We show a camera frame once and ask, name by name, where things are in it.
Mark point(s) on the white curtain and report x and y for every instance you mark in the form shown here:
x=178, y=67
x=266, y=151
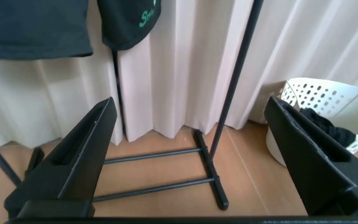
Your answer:
x=182, y=77

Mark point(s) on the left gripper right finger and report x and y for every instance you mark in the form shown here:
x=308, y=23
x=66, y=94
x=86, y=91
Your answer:
x=331, y=189

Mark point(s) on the dark teal garment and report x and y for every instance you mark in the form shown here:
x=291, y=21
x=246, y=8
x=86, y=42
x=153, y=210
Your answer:
x=33, y=28

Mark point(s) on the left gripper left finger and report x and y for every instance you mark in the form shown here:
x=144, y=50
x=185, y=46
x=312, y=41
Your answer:
x=73, y=186

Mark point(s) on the black clothes rack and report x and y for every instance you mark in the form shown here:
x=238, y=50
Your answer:
x=239, y=62

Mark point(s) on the white laundry basket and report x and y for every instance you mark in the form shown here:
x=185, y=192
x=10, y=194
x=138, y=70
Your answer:
x=346, y=121

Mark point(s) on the black printed garment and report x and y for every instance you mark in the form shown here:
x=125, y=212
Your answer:
x=120, y=25

